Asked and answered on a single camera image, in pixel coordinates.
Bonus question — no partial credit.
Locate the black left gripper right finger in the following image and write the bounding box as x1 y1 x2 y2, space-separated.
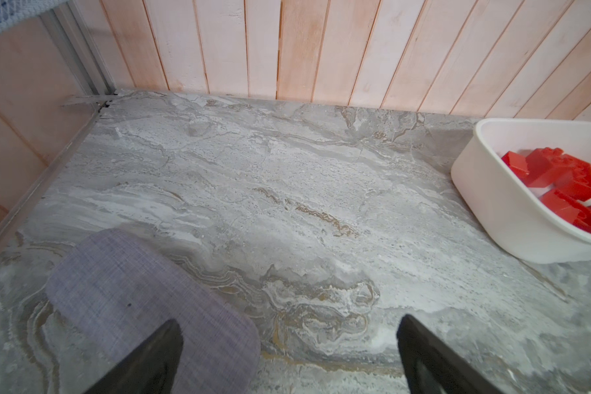
397 315 501 394

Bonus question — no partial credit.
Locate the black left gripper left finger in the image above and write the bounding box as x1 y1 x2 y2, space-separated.
85 319 183 394

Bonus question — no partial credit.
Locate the long red lego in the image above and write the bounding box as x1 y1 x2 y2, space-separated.
554 154 591 202

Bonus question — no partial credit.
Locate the small red lego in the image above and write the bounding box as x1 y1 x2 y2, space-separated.
523 147 571 188

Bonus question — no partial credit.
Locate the white bin with red legos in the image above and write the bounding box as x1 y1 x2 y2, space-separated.
451 118 591 264

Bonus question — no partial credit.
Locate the grey pouch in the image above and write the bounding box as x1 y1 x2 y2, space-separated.
45 229 260 393

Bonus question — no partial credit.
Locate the white wire shelf rack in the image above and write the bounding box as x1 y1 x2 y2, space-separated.
0 0 67 33

